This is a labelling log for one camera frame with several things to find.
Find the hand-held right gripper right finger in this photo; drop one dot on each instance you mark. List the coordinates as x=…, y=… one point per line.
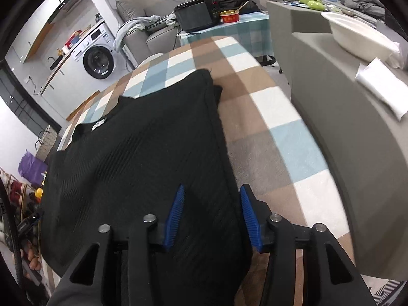
x=251, y=220

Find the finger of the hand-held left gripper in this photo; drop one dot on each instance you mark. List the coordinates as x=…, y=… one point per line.
x=37, y=216

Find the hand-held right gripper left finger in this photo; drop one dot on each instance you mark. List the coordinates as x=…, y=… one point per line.
x=173, y=220

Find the black knit sweater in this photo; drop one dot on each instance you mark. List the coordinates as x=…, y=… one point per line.
x=143, y=153

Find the person's left hand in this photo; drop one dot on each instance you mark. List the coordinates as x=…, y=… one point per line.
x=33, y=264

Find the black bin with rubbish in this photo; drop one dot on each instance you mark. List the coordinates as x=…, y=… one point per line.
x=39, y=193

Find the wooden shoe rack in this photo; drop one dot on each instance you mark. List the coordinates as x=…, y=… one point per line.
x=24, y=191

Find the purple bag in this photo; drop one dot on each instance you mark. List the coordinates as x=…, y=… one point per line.
x=32, y=169

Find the woven basket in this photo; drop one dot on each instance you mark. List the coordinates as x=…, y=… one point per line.
x=47, y=145

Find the checked blanket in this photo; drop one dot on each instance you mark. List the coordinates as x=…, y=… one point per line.
x=271, y=118

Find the white base cabinets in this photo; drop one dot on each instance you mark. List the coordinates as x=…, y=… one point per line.
x=70, y=92

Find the large grey upholstered cabinet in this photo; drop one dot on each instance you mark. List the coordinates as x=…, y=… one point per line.
x=350, y=118

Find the black white patterned mat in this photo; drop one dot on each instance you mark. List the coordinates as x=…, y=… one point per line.
x=385, y=293

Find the black faucet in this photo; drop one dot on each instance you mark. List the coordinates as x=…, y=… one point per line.
x=52, y=62

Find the round white stool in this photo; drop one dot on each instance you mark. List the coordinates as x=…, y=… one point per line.
x=151, y=59

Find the white washing machine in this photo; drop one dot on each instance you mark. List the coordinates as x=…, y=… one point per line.
x=95, y=59

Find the red box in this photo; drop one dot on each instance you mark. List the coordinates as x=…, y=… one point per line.
x=73, y=38

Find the small grey upholstered cabinet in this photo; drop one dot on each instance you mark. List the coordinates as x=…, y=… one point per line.
x=280, y=38

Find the folded white cloth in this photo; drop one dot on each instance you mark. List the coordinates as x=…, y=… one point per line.
x=382, y=86

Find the side table with checked cloth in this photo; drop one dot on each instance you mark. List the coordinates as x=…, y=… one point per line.
x=248, y=28

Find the houndstooth cushion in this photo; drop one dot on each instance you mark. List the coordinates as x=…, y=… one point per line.
x=161, y=24

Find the red bowl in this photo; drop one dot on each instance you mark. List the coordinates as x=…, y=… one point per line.
x=229, y=17

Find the black electric cooker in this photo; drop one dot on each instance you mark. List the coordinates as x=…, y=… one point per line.
x=194, y=16

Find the white plastic basin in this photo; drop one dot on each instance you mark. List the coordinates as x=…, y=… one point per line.
x=357, y=35

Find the wooden spoon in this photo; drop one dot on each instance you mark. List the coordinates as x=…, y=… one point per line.
x=244, y=5

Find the range hood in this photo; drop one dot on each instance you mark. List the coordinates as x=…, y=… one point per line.
x=68, y=3

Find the crumpled white tissue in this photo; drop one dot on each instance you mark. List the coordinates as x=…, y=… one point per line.
x=395, y=55

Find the grey clothing on bed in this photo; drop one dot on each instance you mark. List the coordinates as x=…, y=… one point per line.
x=363, y=4

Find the white wall cabinets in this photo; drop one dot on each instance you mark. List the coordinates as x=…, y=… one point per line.
x=35, y=28

